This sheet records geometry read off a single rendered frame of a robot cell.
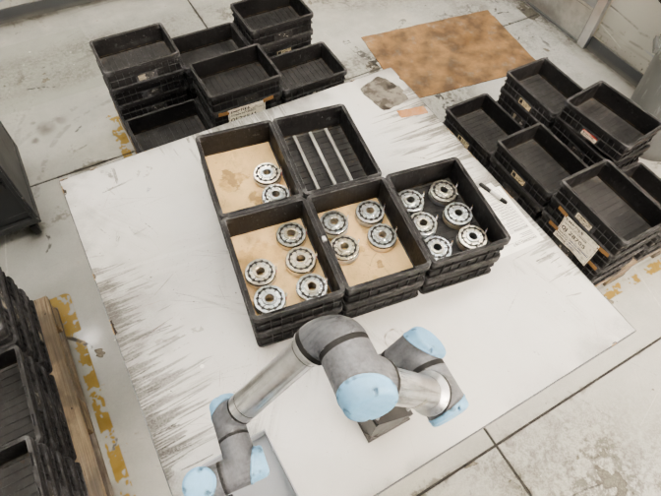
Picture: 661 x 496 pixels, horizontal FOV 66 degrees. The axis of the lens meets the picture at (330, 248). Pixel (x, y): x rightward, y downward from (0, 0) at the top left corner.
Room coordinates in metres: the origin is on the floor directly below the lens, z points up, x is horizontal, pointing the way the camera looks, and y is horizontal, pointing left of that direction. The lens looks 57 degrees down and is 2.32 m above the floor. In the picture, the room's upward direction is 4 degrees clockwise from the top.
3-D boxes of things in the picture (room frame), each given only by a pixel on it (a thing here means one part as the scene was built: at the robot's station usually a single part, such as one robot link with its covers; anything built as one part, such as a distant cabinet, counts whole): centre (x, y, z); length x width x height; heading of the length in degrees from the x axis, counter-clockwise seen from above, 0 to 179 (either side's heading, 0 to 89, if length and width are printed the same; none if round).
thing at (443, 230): (1.12, -0.39, 0.87); 0.40 x 0.30 x 0.11; 24
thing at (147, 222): (1.05, 0.01, 0.35); 1.60 x 1.60 x 0.70; 33
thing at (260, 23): (2.73, 0.44, 0.37); 0.40 x 0.30 x 0.45; 123
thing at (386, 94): (1.96, -0.20, 0.71); 0.22 x 0.19 x 0.01; 33
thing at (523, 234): (1.26, -0.66, 0.70); 0.33 x 0.23 x 0.01; 33
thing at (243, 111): (2.04, 0.49, 0.41); 0.31 x 0.02 x 0.16; 123
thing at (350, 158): (1.36, 0.05, 0.87); 0.40 x 0.30 x 0.11; 24
